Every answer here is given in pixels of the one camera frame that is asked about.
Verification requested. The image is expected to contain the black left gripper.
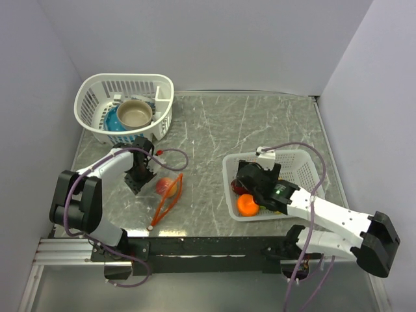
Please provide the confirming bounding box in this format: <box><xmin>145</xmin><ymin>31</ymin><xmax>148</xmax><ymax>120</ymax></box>
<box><xmin>123</xmin><ymin>163</ymin><xmax>157</xmax><ymax>195</ymax></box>

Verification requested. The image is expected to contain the clear zip top bag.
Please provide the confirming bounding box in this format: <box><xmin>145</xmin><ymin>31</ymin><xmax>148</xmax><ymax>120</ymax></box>
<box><xmin>146</xmin><ymin>173</ymin><xmax>183</xmax><ymax>231</ymax></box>

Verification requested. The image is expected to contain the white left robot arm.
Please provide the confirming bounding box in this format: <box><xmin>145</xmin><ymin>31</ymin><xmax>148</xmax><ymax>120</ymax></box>
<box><xmin>49</xmin><ymin>137</ymin><xmax>155</xmax><ymax>261</ymax></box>

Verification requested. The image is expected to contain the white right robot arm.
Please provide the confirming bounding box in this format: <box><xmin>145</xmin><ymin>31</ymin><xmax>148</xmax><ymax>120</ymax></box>
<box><xmin>236</xmin><ymin>161</ymin><xmax>400</xmax><ymax>278</ymax></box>

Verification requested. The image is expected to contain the purple fake plum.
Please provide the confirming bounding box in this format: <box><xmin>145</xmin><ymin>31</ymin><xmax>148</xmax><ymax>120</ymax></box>
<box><xmin>231</xmin><ymin>179</ymin><xmax>250</xmax><ymax>196</ymax></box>

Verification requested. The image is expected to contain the pink fake peach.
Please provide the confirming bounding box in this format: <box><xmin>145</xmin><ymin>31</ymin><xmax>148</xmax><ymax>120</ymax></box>
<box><xmin>155</xmin><ymin>177</ymin><xmax>177</xmax><ymax>198</ymax></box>

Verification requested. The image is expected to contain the orange fake fruit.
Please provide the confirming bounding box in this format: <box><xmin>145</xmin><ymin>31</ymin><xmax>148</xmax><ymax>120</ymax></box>
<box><xmin>237</xmin><ymin>194</ymin><xmax>259</xmax><ymax>217</ymax></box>

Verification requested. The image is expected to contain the white rectangular perforated basket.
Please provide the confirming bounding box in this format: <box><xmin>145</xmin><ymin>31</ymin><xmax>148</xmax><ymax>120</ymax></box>
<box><xmin>222</xmin><ymin>149</ymin><xmax>320</xmax><ymax>222</ymax></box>

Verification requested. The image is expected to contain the blue plate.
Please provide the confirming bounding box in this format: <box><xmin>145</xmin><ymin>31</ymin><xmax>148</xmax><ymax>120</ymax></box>
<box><xmin>103</xmin><ymin>106</ymin><xmax>127</xmax><ymax>132</ymax></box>

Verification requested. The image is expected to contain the beige bowl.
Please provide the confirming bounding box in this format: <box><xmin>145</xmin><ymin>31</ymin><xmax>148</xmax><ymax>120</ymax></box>
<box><xmin>116</xmin><ymin>99</ymin><xmax>153</xmax><ymax>130</ymax></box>

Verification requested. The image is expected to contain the white oval laundry basket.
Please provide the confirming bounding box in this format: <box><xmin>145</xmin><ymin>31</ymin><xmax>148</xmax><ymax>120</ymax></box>
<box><xmin>73</xmin><ymin>73</ymin><xmax>174</xmax><ymax>145</ymax></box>

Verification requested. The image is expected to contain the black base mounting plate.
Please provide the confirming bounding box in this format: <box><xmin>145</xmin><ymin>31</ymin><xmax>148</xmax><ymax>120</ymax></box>
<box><xmin>91</xmin><ymin>235</ymin><xmax>302</xmax><ymax>280</ymax></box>

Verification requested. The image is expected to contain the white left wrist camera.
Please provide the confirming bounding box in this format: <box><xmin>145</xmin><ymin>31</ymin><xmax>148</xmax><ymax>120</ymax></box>
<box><xmin>148</xmin><ymin>155</ymin><xmax>166</xmax><ymax>175</ymax></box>

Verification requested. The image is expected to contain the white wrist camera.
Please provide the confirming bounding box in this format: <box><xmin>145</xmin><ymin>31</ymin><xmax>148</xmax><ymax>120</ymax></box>
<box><xmin>255</xmin><ymin>146</ymin><xmax>276</xmax><ymax>171</ymax></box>
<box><xmin>148</xmin><ymin>155</ymin><xmax>166</xmax><ymax>175</ymax></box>

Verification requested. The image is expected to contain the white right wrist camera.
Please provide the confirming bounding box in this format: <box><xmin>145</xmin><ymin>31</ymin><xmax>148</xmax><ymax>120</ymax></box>
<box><xmin>255</xmin><ymin>146</ymin><xmax>276</xmax><ymax>171</ymax></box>

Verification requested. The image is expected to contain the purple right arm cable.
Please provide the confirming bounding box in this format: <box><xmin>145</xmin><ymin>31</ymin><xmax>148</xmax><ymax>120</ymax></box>
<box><xmin>263</xmin><ymin>142</ymin><xmax>335</xmax><ymax>312</ymax></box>

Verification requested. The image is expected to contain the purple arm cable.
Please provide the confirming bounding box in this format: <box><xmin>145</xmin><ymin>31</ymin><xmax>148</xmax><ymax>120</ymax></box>
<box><xmin>263</xmin><ymin>142</ymin><xmax>335</xmax><ymax>312</ymax></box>
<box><xmin>63</xmin><ymin>148</ymin><xmax>190</xmax><ymax>289</ymax></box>

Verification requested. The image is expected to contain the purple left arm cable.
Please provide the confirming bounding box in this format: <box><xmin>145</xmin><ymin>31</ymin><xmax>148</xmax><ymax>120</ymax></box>
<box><xmin>63</xmin><ymin>148</ymin><xmax>190</xmax><ymax>289</ymax></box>

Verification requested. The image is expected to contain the aluminium frame rail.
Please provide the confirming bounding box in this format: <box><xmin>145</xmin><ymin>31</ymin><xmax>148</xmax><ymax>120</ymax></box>
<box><xmin>32</xmin><ymin>235</ymin><xmax>376</xmax><ymax>265</ymax></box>

